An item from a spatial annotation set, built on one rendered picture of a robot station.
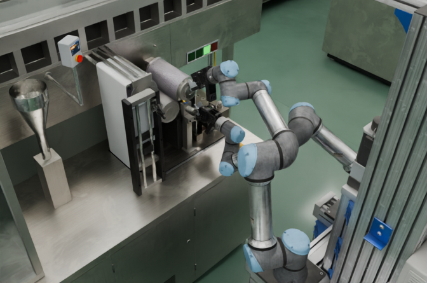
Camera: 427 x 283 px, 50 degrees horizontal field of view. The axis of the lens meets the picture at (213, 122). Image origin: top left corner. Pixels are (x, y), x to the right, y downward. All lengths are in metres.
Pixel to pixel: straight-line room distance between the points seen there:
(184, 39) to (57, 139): 0.87
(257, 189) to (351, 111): 2.81
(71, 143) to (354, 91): 3.07
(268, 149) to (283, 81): 3.05
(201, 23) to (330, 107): 2.12
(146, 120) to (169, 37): 0.64
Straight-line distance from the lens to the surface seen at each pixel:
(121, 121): 2.21
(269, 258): 1.87
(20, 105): 1.89
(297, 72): 4.88
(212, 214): 2.55
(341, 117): 4.35
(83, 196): 2.29
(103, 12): 2.24
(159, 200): 2.22
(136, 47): 2.42
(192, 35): 2.64
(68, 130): 2.41
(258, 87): 1.98
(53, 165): 2.11
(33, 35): 2.11
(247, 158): 1.66
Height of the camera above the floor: 2.54
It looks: 38 degrees down
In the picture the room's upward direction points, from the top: 1 degrees clockwise
